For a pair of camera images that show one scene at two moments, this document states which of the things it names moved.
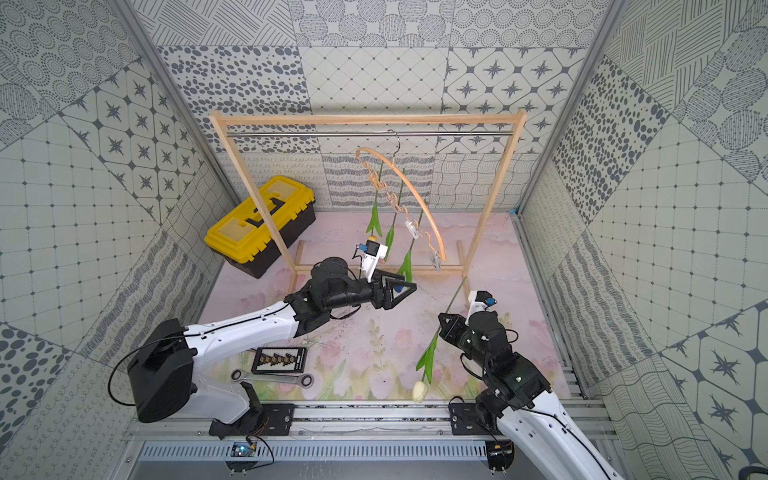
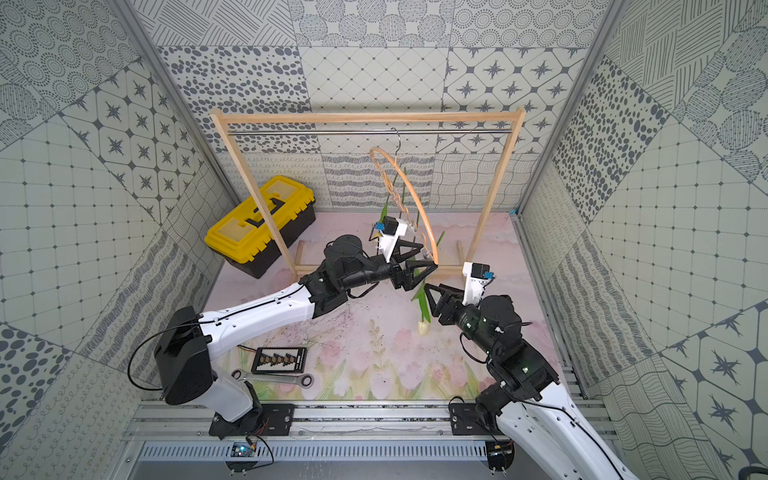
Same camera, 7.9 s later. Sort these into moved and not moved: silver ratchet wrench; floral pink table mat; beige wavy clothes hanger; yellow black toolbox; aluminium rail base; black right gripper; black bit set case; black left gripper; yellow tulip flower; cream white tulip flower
Moved: cream white tulip flower; beige wavy clothes hanger; yellow tulip flower; black left gripper; black right gripper
Not moved: aluminium rail base; silver ratchet wrench; floral pink table mat; black bit set case; yellow black toolbox
